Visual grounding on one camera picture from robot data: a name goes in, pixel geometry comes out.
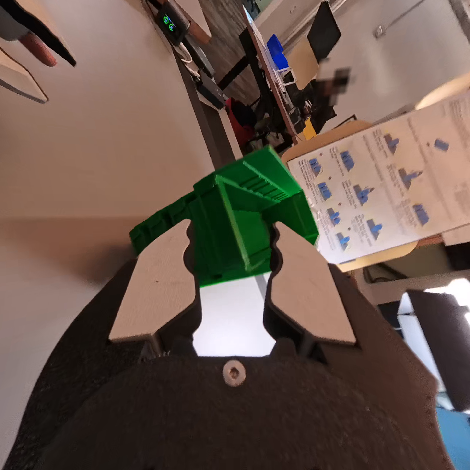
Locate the black monitor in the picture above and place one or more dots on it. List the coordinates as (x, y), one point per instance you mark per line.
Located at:
(323, 29)

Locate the white desk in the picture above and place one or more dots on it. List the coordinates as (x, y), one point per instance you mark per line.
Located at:
(231, 323)

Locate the black device green display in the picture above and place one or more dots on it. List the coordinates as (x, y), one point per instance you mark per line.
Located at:
(170, 24)

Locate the black power adapter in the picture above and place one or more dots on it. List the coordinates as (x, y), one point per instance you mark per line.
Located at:
(209, 88)

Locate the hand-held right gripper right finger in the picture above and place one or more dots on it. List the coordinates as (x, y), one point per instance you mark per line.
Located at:
(308, 293)

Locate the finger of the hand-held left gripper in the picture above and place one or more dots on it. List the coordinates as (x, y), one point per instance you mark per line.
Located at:
(44, 29)
(14, 79)

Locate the person's left hand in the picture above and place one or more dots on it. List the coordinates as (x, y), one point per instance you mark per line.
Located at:
(40, 51)

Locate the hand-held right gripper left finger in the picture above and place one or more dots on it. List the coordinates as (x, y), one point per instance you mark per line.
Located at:
(154, 290)

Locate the white instruction sheet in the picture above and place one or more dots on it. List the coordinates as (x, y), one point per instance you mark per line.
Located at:
(385, 183)

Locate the blue plastic bin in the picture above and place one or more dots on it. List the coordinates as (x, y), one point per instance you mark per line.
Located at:
(275, 51)

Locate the red bag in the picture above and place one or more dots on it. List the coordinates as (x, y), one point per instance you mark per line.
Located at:
(240, 121)

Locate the wooden display board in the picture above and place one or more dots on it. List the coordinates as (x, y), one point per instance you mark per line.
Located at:
(341, 134)

